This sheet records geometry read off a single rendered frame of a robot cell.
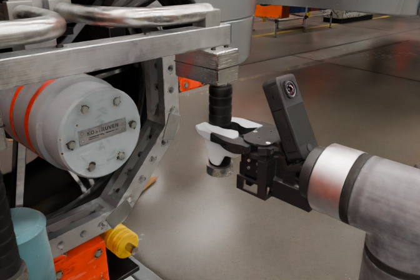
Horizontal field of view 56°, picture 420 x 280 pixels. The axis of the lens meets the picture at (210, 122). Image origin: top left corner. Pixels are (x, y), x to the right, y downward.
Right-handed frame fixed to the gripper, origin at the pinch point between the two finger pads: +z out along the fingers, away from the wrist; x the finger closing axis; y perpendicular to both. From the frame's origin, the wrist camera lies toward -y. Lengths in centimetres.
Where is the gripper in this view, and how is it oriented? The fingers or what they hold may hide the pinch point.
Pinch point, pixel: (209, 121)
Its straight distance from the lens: 63.9
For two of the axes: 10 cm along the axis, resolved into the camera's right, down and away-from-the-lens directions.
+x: 6.8, -2.7, 6.8
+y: 0.0, 9.3, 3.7
